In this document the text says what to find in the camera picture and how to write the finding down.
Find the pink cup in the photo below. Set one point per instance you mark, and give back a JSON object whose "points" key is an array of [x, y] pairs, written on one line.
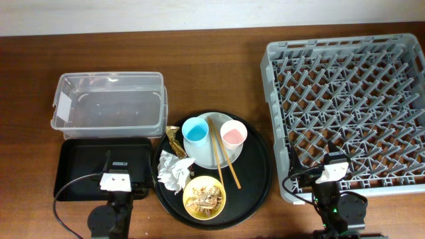
{"points": [[233, 134]]}

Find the yellow bowl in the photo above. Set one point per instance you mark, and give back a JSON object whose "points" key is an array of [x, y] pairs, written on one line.
{"points": [[198, 182]]}

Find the white round plate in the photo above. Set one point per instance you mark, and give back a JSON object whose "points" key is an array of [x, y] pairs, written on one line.
{"points": [[204, 155]]}

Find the clear plastic waste bin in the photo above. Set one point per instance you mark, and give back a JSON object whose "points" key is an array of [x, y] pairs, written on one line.
{"points": [[112, 104]]}

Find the right wooden chopstick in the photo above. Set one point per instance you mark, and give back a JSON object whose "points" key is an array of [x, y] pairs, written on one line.
{"points": [[224, 151]]}

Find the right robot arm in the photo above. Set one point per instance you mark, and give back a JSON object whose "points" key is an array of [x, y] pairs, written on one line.
{"points": [[342, 213]]}

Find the food scraps with rice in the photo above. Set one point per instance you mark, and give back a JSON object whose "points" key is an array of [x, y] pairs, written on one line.
{"points": [[205, 200]]}

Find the white napkin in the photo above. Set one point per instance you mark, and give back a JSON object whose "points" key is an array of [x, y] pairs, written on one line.
{"points": [[174, 172]]}

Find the grey dishwasher rack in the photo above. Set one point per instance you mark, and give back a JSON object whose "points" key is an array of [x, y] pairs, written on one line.
{"points": [[365, 94]]}

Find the blue cup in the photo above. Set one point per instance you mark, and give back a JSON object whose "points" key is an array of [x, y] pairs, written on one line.
{"points": [[195, 130]]}

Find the white label on bin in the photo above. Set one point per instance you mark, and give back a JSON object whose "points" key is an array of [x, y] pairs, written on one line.
{"points": [[63, 107]]}

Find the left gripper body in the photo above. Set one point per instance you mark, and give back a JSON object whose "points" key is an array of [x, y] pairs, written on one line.
{"points": [[138, 188]]}

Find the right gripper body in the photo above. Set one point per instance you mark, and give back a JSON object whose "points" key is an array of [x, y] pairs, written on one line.
{"points": [[309, 177]]}

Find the left wooden chopstick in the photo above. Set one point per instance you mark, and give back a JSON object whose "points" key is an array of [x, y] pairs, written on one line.
{"points": [[215, 148]]}

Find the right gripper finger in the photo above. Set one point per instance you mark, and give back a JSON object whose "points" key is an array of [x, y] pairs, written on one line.
{"points": [[295, 164], [332, 147]]}

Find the gold foil wrapper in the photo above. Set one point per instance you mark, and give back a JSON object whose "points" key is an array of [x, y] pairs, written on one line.
{"points": [[171, 132]]}

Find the round black serving tray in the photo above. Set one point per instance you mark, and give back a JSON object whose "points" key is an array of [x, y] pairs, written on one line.
{"points": [[253, 169]]}

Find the black rectangular tray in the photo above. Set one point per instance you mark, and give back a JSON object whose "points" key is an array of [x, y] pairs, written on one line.
{"points": [[80, 157]]}

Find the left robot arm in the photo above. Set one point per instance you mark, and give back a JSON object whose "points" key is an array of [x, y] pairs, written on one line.
{"points": [[112, 220]]}

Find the wooden chopstick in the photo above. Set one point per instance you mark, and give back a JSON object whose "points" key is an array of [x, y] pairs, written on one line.
{"points": [[215, 148], [224, 151]]}

